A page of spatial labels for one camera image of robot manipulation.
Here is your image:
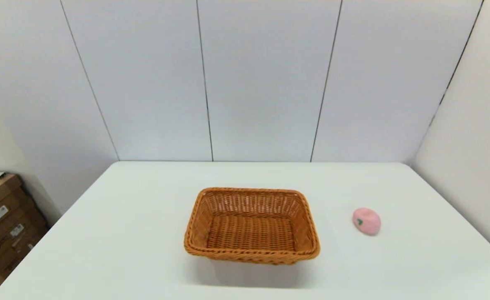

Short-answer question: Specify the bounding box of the pink toy peach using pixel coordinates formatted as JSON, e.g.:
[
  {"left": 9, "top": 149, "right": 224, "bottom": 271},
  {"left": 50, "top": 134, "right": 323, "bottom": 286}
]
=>
[{"left": 352, "top": 207, "right": 381, "bottom": 236}]

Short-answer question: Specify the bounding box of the orange wicker basket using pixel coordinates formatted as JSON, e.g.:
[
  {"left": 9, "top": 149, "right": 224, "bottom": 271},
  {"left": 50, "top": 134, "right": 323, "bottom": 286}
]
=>
[{"left": 184, "top": 187, "right": 321, "bottom": 265}]

